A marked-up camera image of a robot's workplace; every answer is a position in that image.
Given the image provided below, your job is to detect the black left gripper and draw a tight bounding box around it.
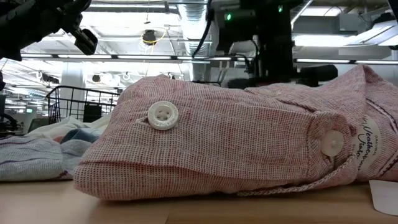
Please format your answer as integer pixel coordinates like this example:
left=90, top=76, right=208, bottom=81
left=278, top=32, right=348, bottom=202
left=0, top=0, right=99, bottom=62

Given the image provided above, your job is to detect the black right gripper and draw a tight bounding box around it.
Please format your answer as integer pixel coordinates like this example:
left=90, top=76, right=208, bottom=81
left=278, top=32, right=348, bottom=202
left=228, top=40, right=339, bottom=90

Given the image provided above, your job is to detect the pink checked button shirt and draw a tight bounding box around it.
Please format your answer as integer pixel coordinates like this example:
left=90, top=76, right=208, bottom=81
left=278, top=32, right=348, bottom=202
left=73, top=64, right=398, bottom=202

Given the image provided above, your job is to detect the blue sock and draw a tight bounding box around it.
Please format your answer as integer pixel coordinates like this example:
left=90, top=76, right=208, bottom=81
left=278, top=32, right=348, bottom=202
left=60, top=128, right=105, bottom=144

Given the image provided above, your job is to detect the blue striped shirt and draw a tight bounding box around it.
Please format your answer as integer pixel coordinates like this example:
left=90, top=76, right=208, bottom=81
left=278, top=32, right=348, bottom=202
left=0, top=136, right=94, bottom=182

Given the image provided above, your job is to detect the long ceiling light bar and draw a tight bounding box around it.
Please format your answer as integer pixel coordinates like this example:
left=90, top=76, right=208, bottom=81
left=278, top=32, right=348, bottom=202
left=20, top=53, right=398, bottom=65

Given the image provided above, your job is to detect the white paper tag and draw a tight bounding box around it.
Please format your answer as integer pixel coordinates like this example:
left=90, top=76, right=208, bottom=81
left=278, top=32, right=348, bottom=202
left=369, top=179, right=398, bottom=217

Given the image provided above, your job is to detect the ceiling reel with yellow cable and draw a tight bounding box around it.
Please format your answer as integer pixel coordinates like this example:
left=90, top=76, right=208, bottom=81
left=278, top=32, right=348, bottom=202
left=141, top=27, right=169, bottom=47

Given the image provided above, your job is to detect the black wire basket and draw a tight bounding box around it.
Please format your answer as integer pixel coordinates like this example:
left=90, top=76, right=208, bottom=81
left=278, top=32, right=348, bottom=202
left=45, top=85, right=121, bottom=125

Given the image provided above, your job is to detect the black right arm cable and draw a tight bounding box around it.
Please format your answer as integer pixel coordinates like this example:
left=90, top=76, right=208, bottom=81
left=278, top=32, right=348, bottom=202
left=191, top=0, right=215, bottom=58

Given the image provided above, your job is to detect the silver ventilation duct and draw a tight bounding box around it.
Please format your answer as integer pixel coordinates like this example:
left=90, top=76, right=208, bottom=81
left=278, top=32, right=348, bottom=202
left=177, top=0, right=218, bottom=82

